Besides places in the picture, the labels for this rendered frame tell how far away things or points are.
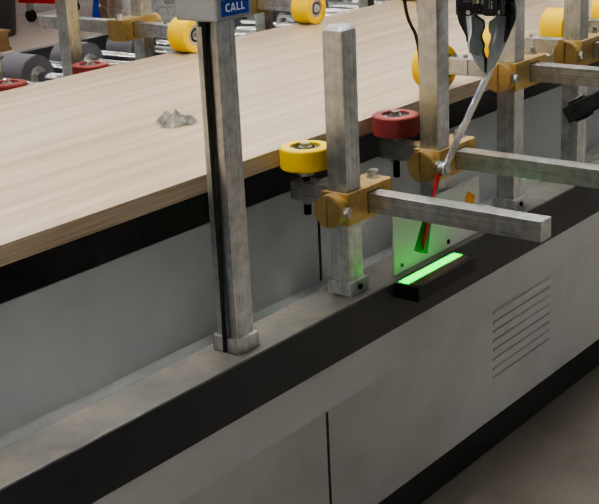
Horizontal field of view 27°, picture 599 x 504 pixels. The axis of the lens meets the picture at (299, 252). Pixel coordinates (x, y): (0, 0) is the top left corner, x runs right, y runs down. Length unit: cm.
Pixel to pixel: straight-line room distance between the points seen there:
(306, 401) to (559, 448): 118
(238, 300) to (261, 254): 38
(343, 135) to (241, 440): 46
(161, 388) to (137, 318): 26
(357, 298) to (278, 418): 22
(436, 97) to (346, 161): 25
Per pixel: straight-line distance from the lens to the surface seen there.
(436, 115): 203
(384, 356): 204
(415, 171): 204
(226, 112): 161
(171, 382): 164
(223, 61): 160
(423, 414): 260
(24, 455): 150
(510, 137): 226
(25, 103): 246
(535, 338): 297
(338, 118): 182
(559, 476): 285
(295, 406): 187
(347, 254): 187
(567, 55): 243
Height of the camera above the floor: 137
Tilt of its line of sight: 19 degrees down
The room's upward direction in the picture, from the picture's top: 3 degrees counter-clockwise
